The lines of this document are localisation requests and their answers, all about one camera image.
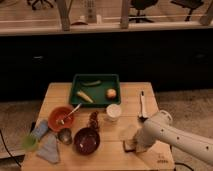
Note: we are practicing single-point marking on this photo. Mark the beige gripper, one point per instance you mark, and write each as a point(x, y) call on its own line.
point(140, 145)

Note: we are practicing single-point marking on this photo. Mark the dark whiteboard eraser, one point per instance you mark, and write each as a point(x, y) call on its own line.
point(129, 146)

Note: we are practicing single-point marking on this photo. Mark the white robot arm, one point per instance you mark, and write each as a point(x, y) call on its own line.
point(159, 127)

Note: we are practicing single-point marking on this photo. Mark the purple bowl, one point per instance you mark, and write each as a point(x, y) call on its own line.
point(86, 141)

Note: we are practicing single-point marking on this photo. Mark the orange bowl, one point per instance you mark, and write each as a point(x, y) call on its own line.
point(55, 117)

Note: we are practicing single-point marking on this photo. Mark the white cup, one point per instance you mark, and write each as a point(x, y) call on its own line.
point(113, 112)

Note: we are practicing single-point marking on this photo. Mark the red yellow apple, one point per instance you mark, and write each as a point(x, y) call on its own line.
point(111, 93)

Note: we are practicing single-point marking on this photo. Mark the green plastic tray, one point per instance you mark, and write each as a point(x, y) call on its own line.
point(96, 93)

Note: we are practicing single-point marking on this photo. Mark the small metal cup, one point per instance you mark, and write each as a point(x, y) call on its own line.
point(64, 135)

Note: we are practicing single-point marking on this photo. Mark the green cucumber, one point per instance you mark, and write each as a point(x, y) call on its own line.
point(89, 84)

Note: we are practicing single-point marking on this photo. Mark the metal spoon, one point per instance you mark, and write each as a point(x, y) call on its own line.
point(62, 120)

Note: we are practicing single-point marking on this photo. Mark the grey folded cloth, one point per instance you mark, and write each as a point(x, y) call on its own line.
point(49, 150)

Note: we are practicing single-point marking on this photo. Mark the blue sponge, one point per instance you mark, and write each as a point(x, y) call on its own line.
point(40, 130)

